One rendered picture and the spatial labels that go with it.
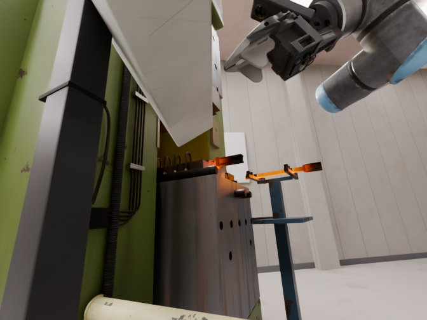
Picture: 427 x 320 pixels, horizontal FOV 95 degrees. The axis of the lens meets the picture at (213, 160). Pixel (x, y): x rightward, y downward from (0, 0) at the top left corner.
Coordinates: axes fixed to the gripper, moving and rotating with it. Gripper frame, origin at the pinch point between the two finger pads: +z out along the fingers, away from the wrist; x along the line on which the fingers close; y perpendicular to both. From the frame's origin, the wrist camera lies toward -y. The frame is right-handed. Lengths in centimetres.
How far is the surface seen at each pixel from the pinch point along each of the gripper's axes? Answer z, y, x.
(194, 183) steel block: 16.3, 8.9, 32.6
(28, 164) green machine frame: 50, -17, 21
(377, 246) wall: -178, 198, 309
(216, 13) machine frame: -67, -105, 84
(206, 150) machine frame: 1, -11, 73
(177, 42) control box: 11.1, 6.5, -14.7
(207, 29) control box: 8.0, 6.5, -14.5
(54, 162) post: 25.9, 9.5, -12.1
